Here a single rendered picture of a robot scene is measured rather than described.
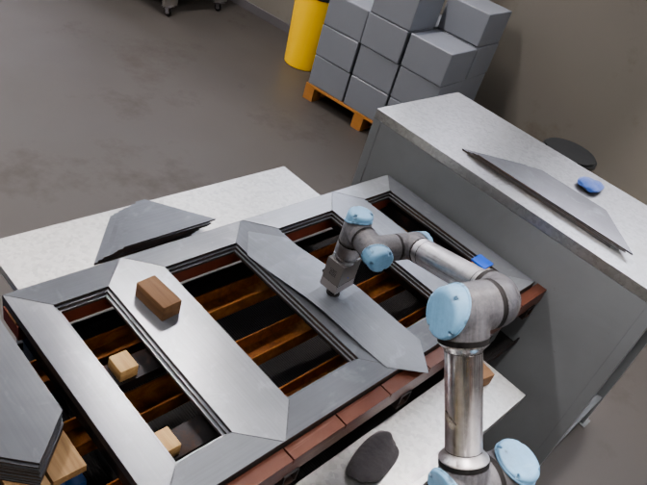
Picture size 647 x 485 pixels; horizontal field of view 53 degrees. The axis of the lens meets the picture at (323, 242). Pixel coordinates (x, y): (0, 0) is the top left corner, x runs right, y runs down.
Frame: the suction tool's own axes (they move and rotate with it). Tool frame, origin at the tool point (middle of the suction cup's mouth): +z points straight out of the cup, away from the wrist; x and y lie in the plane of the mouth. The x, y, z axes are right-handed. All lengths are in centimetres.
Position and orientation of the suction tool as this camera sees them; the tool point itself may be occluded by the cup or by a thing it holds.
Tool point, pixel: (331, 294)
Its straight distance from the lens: 198.3
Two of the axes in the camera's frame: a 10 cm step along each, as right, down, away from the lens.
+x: 7.2, 5.5, -4.2
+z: -2.5, 7.8, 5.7
